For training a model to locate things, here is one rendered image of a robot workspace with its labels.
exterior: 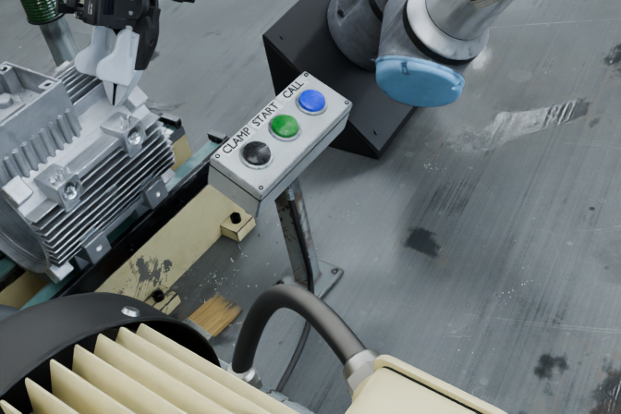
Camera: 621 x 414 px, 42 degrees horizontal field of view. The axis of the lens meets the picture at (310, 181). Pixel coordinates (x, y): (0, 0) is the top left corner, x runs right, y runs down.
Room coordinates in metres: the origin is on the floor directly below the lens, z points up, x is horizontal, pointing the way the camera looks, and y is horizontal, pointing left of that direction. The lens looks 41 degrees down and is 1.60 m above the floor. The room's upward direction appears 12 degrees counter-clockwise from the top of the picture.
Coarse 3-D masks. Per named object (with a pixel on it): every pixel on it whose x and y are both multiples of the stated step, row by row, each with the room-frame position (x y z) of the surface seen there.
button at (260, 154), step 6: (246, 144) 0.67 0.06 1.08; (252, 144) 0.67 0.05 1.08; (258, 144) 0.67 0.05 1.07; (264, 144) 0.67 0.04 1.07; (246, 150) 0.66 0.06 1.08; (252, 150) 0.66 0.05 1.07; (258, 150) 0.66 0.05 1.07; (264, 150) 0.66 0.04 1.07; (246, 156) 0.65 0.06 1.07; (252, 156) 0.65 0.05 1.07; (258, 156) 0.65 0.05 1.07; (264, 156) 0.65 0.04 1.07; (270, 156) 0.66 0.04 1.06; (252, 162) 0.65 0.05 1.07; (258, 162) 0.65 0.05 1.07; (264, 162) 0.65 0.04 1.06
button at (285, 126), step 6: (276, 120) 0.70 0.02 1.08; (282, 120) 0.70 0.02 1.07; (288, 120) 0.70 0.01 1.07; (294, 120) 0.70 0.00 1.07; (276, 126) 0.69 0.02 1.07; (282, 126) 0.69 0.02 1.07; (288, 126) 0.69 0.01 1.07; (294, 126) 0.69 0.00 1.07; (276, 132) 0.69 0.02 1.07; (282, 132) 0.69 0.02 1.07; (288, 132) 0.69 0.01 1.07; (294, 132) 0.69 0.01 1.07
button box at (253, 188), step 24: (288, 96) 0.74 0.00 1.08; (336, 96) 0.74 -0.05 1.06; (264, 120) 0.71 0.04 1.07; (312, 120) 0.71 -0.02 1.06; (336, 120) 0.71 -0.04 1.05; (240, 144) 0.67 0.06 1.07; (288, 144) 0.68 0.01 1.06; (312, 144) 0.68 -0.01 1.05; (216, 168) 0.66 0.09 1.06; (240, 168) 0.65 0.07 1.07; (264, 168) 0.65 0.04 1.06; (288, 168) 0.65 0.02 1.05; (240, 192) 0.64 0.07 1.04; (264, 192) 0.62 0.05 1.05
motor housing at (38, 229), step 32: (96, 96) 0.80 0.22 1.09; (96, 128) 0.76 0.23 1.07; (160, 128) 0.79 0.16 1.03; (64, 160) 0.72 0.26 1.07; (96, 160) 0.72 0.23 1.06; (128, 160) 0.74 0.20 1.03; (160, 160) 0.77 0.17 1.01; (96, 192) 0.71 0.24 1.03; (128, 192) 0.73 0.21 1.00; (0, 224) 0.76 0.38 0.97; (32, 224) 0.65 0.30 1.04; (64, 224) 0.66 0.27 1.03; (96, 224) 0.69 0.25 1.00; (32, 256) 0.72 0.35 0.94; (64, 256) 0.65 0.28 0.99
